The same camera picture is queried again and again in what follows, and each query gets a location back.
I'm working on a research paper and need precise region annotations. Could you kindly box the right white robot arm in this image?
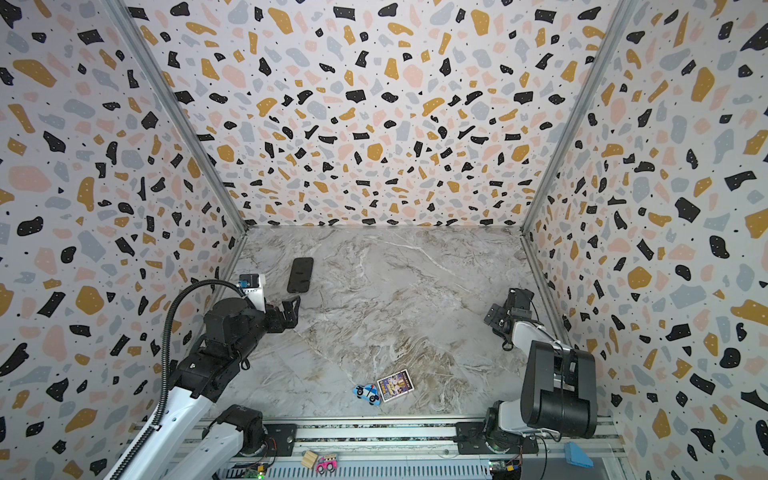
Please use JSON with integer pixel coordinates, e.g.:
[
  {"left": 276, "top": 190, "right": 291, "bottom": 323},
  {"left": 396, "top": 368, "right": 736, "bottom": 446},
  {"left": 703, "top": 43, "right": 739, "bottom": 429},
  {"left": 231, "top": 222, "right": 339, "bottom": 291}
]
[{"left": 483, "top": 288, "right": 598, "bottom": 452}]

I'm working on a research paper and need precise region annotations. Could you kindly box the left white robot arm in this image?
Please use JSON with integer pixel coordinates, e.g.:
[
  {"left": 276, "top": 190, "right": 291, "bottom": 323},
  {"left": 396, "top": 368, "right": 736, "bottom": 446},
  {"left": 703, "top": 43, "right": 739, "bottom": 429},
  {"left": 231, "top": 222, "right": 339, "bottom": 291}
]
[{"left": 107, "top": 289, "right": 301, "bottom": 479}]

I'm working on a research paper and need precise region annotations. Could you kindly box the phone in black case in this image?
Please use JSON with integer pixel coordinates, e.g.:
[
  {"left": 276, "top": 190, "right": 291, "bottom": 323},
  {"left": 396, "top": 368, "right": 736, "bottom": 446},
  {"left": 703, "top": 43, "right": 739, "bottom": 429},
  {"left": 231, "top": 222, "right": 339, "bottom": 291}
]
[{"left": 287, "top": 257, "right": 314, "bottom": 294}]

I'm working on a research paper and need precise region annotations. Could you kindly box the blue toy car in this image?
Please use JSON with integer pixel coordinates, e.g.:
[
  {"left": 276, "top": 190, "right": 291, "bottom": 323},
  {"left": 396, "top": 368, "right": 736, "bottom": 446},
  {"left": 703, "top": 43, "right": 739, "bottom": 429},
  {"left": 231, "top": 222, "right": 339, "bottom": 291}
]
[{"left": 354, "top": 384, "right": 381, "bottom": 406}]

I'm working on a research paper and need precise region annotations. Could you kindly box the purple card box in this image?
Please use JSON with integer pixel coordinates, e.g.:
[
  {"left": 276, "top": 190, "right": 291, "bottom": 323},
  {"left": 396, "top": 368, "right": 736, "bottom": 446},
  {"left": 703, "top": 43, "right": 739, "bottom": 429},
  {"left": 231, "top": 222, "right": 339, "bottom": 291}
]
[{"left": 376, "top": 369, "right": 414, "bottom": 403}]

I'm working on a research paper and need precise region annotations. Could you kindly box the small wooden block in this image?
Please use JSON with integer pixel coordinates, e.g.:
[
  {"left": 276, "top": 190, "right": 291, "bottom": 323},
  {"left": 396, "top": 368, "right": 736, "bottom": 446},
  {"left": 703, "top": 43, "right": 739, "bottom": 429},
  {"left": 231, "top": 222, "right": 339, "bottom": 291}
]
[{"left": 301, "top": 450, "right": 319, "bottom": 470}]

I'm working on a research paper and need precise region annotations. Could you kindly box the pink toy car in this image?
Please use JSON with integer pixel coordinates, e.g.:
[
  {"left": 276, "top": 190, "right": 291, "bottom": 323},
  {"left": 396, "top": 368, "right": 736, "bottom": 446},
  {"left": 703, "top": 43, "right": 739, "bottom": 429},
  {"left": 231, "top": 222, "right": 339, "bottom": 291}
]
[{"left": 315, "top": 455, "right": 338, "bottom": 475}]

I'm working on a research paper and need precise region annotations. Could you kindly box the blue sponge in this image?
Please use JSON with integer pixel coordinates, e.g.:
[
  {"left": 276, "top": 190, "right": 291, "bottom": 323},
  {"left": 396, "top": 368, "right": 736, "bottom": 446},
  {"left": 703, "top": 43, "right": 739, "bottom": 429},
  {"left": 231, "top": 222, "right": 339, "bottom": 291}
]
[{"left": 564, "top": 442, "right": 594, "bottom": 468}]

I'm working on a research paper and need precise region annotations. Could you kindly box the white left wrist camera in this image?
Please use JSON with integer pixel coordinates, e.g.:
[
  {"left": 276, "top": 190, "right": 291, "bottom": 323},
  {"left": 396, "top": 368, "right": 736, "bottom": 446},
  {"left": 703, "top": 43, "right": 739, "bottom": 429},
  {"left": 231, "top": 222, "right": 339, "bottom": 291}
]
[{"left": 238, "top": 273, "right": 266, "bottom": 312}]

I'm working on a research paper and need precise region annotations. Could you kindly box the aluminium right corner post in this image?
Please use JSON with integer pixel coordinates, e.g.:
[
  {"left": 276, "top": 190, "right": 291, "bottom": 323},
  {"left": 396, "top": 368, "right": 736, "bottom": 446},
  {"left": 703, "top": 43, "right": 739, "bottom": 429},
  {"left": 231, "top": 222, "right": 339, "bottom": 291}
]
[{"left": 521, "top": 0, "right": 638, "bottom": 238}]

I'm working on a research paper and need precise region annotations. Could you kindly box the aluminium corner post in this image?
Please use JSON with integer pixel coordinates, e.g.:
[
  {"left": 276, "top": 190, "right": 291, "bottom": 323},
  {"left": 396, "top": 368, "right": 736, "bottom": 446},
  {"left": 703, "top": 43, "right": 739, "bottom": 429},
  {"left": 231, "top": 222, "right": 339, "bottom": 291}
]
[
  {"left": 521, "top": 0, "right": 638, "bottom": 238},
  {"left": 102, "top": 1, "right": 247, "bottom": 236}
]

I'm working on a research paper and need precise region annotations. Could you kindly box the aluminium left corner post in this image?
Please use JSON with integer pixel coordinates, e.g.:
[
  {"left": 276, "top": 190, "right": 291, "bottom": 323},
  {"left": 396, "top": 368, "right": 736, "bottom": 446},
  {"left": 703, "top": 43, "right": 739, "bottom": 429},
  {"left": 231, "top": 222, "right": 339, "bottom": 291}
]
[{"left": 102, "top": 1, "right": 247, "bottom": 236}]

